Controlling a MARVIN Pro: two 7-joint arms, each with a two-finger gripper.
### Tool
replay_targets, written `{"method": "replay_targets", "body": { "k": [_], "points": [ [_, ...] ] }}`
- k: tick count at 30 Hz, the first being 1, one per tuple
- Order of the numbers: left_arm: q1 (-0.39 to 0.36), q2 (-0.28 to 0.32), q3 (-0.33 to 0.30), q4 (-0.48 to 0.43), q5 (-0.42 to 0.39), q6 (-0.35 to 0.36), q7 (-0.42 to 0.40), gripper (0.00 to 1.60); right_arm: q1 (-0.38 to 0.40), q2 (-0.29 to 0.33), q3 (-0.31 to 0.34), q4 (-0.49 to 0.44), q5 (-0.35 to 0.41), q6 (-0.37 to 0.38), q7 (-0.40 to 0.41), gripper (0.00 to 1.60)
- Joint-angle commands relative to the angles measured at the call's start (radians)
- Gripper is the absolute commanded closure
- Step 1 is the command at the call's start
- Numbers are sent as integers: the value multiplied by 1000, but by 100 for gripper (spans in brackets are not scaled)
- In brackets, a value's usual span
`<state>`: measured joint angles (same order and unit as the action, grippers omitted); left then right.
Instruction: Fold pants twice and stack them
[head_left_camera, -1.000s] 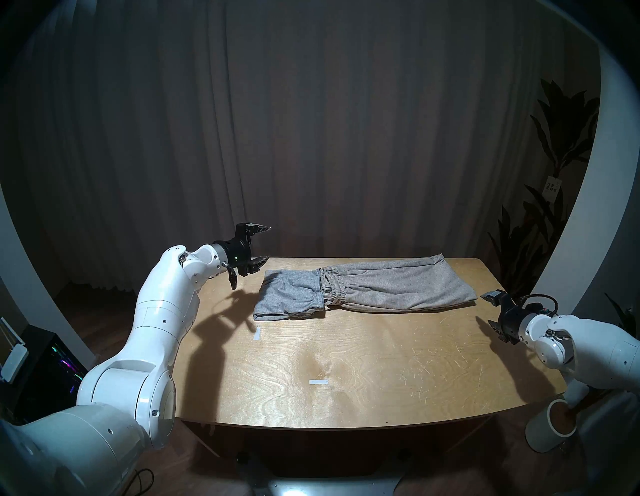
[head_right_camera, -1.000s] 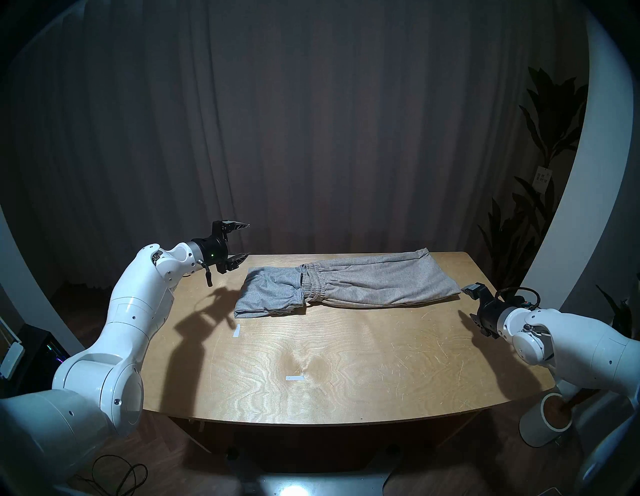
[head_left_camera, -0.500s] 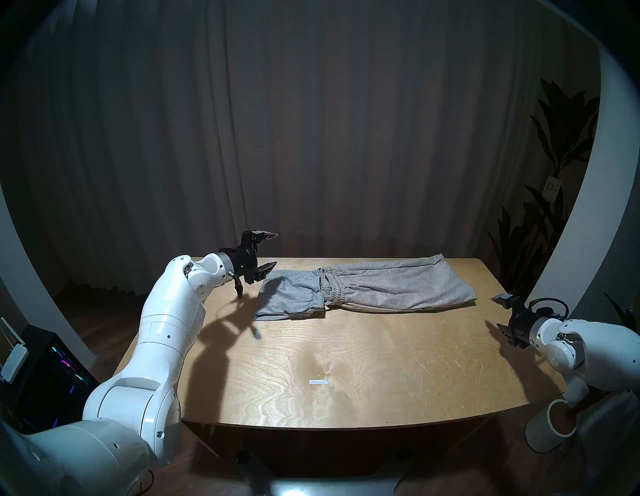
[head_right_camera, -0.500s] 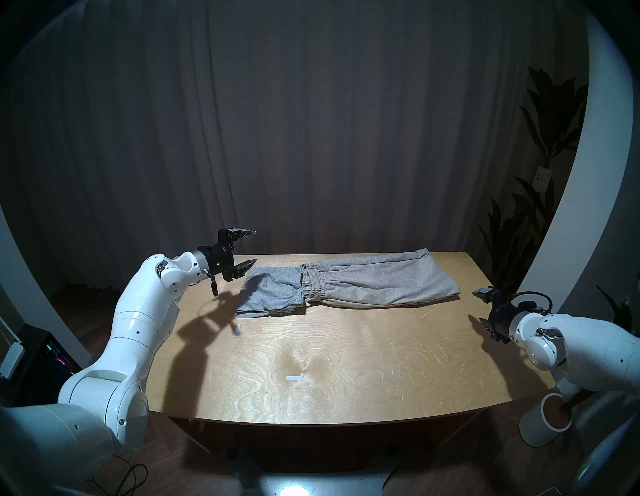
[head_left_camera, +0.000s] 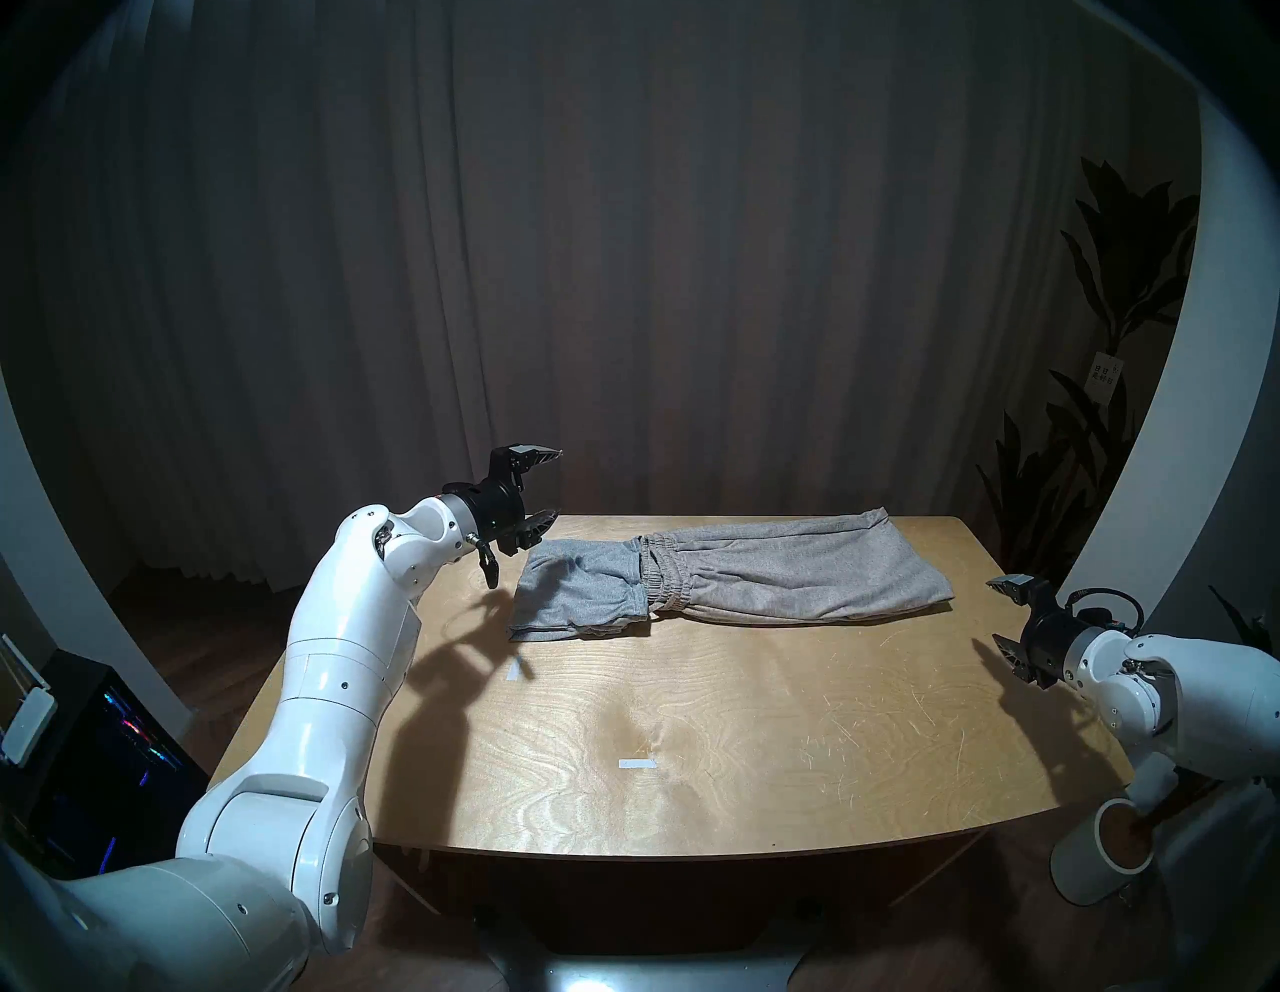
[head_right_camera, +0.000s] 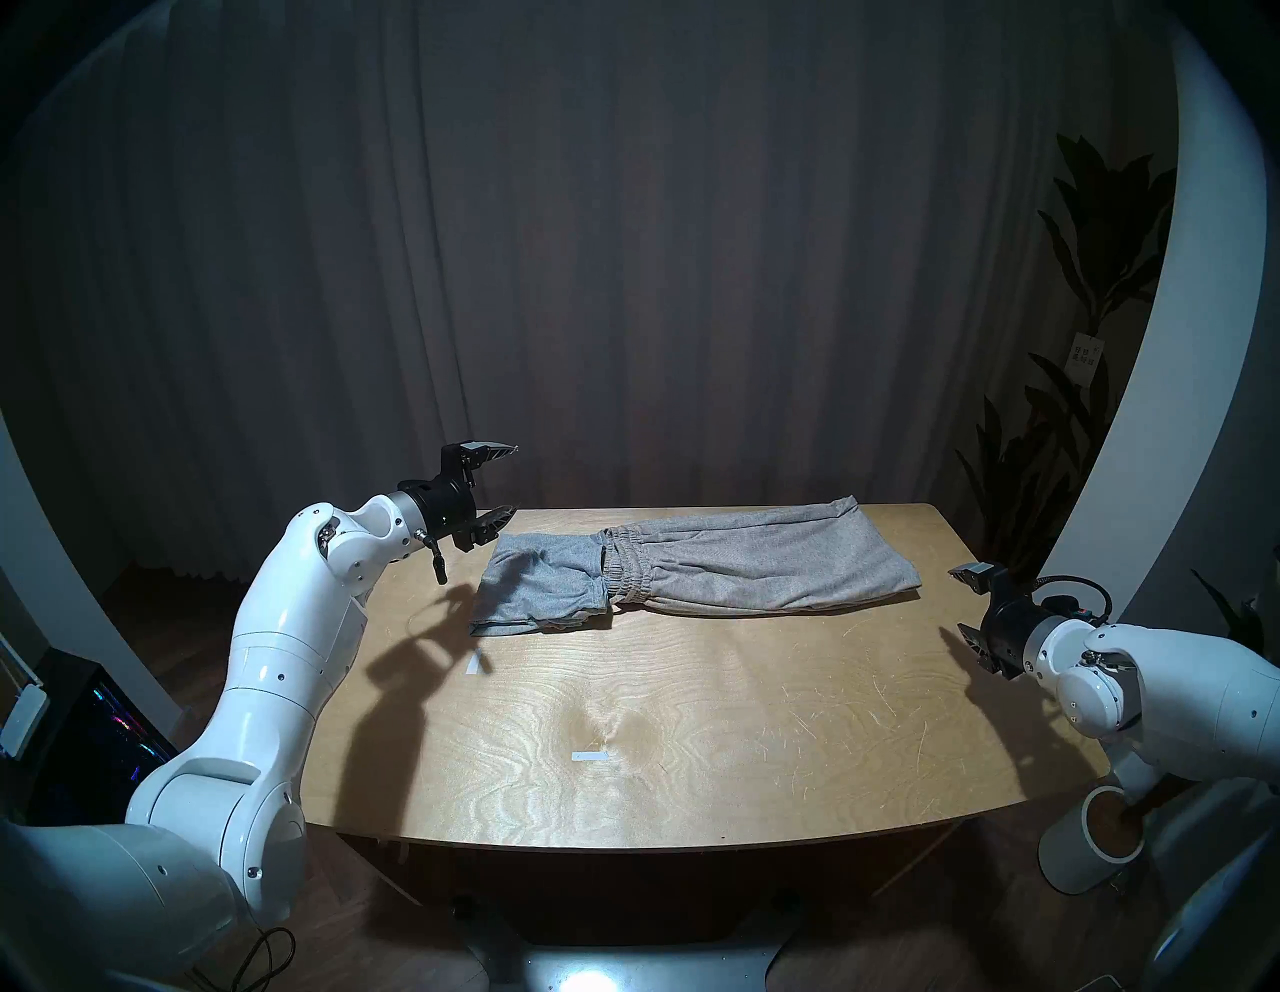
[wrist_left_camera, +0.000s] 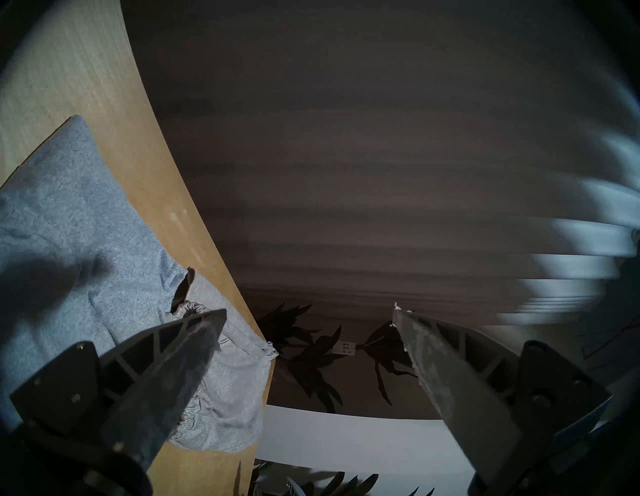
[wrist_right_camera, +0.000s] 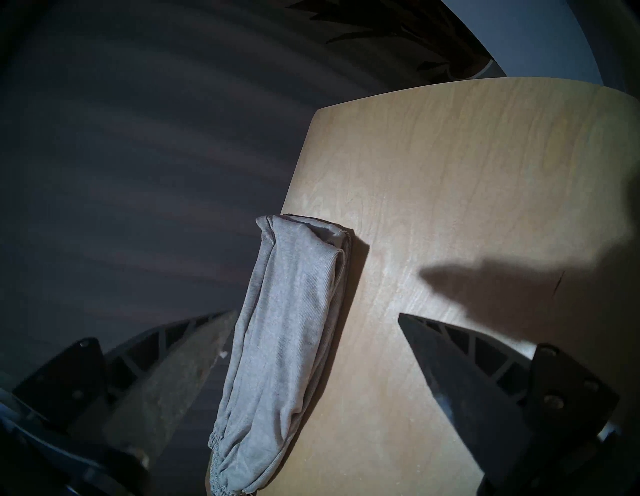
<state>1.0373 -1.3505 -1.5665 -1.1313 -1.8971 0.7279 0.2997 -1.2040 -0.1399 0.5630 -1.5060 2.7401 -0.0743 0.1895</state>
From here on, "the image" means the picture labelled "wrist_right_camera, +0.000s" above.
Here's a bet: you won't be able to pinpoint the tall dark leafy plant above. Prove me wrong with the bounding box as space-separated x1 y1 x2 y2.
285 0 496 81

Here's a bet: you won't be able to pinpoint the beige sweat shorts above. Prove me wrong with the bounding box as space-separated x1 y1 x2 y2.
206 214 355 496

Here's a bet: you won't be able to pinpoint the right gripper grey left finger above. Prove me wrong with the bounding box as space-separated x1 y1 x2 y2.
10 310 239 470

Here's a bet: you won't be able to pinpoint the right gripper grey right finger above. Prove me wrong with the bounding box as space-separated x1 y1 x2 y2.
397 313 621 489

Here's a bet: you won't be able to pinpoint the brown pleated curtain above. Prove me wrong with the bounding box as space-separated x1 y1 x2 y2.
0 0 396 496

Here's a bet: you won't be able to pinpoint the light wooden table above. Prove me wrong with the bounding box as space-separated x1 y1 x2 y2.
252 76 640 496

